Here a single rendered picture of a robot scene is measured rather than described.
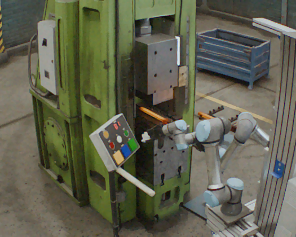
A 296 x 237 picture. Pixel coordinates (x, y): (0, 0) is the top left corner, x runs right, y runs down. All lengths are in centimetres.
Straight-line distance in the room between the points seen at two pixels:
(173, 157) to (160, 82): 68
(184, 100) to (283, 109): 156
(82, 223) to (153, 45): 177
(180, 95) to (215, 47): 353
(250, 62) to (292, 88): 463
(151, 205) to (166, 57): 130
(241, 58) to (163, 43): 384
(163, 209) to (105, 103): 116
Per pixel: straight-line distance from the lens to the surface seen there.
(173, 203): 396
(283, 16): 1103
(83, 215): 408
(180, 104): 376
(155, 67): 325
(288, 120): 238
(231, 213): 276
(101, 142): 291
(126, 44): 321
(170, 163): 365
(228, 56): 709
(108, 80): 320
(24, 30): 927
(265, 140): 304
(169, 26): 355
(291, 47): 226
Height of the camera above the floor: 254
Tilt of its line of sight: 26 degrees down
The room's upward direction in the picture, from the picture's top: straight up
